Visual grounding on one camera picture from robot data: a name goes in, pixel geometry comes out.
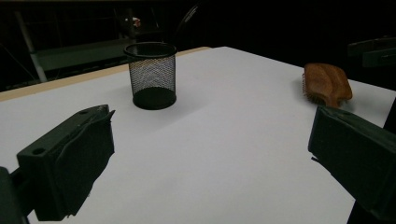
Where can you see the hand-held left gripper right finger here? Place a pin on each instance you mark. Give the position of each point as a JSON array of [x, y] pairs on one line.
[[358, 155]]

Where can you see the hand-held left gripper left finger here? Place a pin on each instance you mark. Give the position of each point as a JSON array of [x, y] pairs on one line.
[[71, 161]]

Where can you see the black folding chair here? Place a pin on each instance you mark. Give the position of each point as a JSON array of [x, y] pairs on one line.
[[186, 19]]

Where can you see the desk with white legs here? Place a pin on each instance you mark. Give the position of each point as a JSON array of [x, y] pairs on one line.
[[81, 55]]

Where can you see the black mesh pen cup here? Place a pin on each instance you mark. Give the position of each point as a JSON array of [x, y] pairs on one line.
[[154, 99]]

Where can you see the brown wooden hairbrush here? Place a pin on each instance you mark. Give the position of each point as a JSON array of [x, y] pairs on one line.
[[327, 82]]

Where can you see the white table sheet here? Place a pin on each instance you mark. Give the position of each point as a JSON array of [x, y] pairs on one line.
[[218, 140]]

